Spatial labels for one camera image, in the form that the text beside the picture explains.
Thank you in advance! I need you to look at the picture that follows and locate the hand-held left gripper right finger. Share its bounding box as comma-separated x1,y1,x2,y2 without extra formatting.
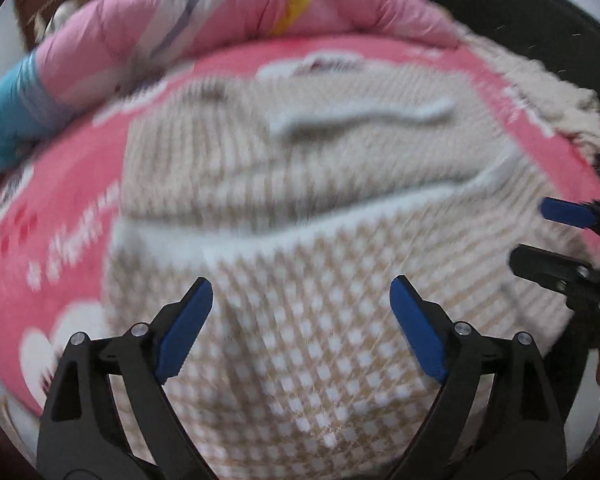
385,275,568,480

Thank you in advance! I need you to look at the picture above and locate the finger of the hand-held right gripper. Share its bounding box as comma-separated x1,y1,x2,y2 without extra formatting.
509,244,600,309
537,196,600,251

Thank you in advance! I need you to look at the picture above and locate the black headboard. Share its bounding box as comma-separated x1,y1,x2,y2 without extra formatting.
395,0,600,141

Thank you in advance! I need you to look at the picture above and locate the pink and blue quilt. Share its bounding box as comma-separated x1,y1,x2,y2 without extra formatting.
0,0,463,171

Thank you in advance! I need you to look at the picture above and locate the cream knitted sweater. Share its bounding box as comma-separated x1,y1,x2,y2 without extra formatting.
455,25,600,161

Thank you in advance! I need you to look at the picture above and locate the pink floral bed sheet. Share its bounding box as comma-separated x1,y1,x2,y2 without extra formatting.
0,35,600,416

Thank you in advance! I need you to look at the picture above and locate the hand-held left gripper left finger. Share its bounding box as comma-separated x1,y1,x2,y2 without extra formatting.
36,276,216,480

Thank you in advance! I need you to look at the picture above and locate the beige checked knit coat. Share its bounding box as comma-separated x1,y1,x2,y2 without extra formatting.
100,72,593,480

